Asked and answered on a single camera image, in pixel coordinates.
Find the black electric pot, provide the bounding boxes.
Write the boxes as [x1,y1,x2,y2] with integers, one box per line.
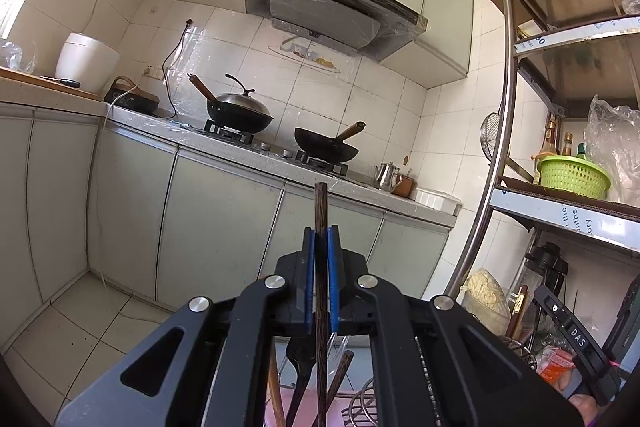
[104,77,161,115]

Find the steel wok lid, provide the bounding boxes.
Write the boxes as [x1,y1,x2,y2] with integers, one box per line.
[215,74,271,110]

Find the black blender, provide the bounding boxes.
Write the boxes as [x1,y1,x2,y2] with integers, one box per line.
[522,242,570,308]

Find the bag of white food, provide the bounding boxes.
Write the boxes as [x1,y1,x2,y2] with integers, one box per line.
[460,268,512,335]

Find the amber glass bottle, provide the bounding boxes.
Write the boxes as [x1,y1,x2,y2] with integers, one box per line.
[532,117,559,185]

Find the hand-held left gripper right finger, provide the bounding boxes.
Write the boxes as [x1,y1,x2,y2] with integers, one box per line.
[327,226,586,427]

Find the white rectangular dish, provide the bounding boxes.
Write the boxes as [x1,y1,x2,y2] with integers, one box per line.
[415,188,462,215]

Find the pink wire-framed utensil holder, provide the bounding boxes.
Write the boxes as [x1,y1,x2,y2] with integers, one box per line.
[272,337,381,427]

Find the black power cable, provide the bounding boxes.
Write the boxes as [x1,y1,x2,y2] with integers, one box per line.
[162,19,194,120]

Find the white rice cooker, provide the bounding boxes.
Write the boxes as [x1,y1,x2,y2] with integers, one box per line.
[54,33,121,95]

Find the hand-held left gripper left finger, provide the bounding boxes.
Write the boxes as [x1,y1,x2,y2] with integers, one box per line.
[54,227,317,427]

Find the metal shelf rack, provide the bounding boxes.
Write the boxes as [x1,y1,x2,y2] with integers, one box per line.
[442,0,640,303]

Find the food print wall sticker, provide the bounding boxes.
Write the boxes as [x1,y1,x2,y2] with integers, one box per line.
[267,37,343,75]

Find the wooden cutting board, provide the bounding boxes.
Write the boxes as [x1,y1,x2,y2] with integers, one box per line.
[0,66,103,100]

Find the green plastic basket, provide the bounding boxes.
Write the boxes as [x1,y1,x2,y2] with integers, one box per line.
[537,156,612,200]

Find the gas stove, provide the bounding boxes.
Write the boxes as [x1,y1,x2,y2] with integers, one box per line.
[202,119,351,178]

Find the wire skimmer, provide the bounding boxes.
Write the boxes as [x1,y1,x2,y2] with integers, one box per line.
[481,112,535,184]

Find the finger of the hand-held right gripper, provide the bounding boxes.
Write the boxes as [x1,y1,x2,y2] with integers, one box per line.
[532,284,592,360]

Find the orange packet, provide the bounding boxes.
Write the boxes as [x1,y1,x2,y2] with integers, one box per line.
[537,349,576,388]

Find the white base cabinets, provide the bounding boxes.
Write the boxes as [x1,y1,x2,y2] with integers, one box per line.
[0,102,458,313]

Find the large clear plastic bag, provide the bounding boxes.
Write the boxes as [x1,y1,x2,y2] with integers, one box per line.
[584,94,640,208]

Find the dark brown wooden chopstick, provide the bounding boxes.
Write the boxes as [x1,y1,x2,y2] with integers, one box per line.
[311,351,355,427]
[314,183,330,427]

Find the black wok with wooden handle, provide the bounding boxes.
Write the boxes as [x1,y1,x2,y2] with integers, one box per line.
[294,121,367,165]
[187,73,275,135]

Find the range hood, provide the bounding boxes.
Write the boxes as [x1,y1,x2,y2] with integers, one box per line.
[241,0,428,62]

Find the person's right hand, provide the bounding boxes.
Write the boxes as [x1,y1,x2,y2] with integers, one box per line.
[557,369,600,426]

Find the light wooden chopstick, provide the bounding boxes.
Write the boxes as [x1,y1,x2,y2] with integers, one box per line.
[269,344,287,427]

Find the steel kettle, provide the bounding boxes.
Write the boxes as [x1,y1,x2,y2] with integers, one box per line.
[374,162,403,192]

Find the brown cup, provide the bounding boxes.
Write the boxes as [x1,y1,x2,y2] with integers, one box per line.
[392,177,418,200]

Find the black plastic spoon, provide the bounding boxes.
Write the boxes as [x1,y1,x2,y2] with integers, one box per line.
[285,339,314,427]

